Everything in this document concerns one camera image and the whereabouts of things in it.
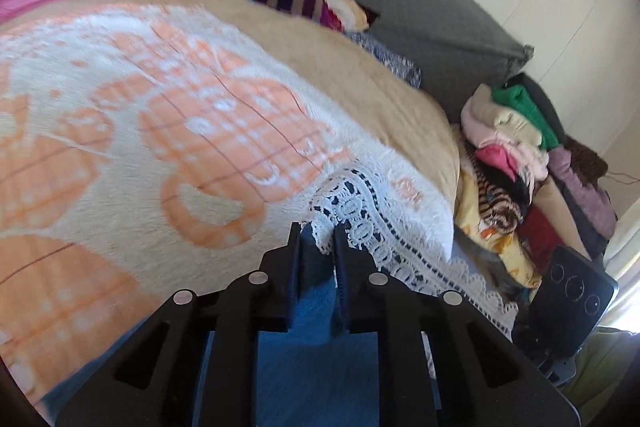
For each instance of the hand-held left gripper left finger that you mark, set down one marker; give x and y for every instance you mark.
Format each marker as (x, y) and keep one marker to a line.
(295, 267)

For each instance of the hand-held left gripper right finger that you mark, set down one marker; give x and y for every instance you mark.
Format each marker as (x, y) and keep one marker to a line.
(344, 272)

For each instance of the blue pants with lace hem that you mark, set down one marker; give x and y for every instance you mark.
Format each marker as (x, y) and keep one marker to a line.
(310, 357)

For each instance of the pile of folded colourful clothes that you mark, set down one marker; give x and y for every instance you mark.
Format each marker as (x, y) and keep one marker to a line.
(515, 157)

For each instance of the beige bed sheet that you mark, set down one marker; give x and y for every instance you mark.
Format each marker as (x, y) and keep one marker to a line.
(380, 107)

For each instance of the orange and white printed blanket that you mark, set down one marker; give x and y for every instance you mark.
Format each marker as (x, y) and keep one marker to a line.
(150, 107)

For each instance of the blue patterned pillow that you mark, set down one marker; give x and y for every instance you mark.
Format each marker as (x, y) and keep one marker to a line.
(390, 57)

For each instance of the cream floral pillow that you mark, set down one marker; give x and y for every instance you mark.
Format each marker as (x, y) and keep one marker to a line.
(350, 12)

